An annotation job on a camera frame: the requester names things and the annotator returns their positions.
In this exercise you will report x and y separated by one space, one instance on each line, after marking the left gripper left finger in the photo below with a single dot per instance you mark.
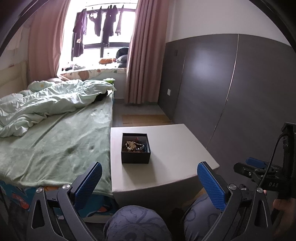
43 222

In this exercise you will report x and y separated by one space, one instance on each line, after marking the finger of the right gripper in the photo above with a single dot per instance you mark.
244 170
256 163

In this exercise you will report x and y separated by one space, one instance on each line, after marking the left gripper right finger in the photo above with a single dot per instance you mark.
244 214

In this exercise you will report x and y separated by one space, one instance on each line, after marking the black jewelry box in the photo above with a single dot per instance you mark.
141 156

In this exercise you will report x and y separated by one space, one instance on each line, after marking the person's right hand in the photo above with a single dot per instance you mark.
285 229

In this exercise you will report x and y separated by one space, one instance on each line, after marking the right knee patterned trousers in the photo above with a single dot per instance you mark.
199 218

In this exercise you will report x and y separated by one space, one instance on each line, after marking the knee patterned trousers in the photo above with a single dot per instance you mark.
199 218
136 223

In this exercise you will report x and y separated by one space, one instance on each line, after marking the green bed sheet mattress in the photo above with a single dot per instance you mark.
60 148

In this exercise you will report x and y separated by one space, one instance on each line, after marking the left knee patterned trousers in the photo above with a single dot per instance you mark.
136 223

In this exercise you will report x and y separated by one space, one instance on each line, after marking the white side table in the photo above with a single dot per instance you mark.
170 177

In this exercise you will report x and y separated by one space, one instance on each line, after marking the butterfly hair clip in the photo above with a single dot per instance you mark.
133 146

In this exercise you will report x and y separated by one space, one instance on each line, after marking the light green duvet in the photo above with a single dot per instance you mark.
20 111

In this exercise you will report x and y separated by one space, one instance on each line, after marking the flattened cardboard on floor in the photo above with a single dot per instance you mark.
145 120

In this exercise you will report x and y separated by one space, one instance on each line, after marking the light green pillow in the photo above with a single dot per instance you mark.
39 85

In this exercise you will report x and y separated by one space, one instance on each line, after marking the green tissue box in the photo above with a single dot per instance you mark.
109 80

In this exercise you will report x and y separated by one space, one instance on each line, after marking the right pink curtain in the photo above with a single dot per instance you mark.
146 52

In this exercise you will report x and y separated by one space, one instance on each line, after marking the pink curtain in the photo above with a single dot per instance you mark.
146 52
46 40

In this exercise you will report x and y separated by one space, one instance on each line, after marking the patterned window seat cushion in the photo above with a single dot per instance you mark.
85 74

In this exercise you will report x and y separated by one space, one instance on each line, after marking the orange plush toy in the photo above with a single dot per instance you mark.
105 61

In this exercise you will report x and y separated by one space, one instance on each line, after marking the dark cushion on sill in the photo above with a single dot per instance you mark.
121 57

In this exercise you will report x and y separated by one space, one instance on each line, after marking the left pink curtain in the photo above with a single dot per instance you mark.
46 40

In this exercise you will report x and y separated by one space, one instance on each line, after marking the dark hanging shirt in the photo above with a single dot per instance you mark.
79 31

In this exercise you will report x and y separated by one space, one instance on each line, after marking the dark hanging trousers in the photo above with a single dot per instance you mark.
110 19

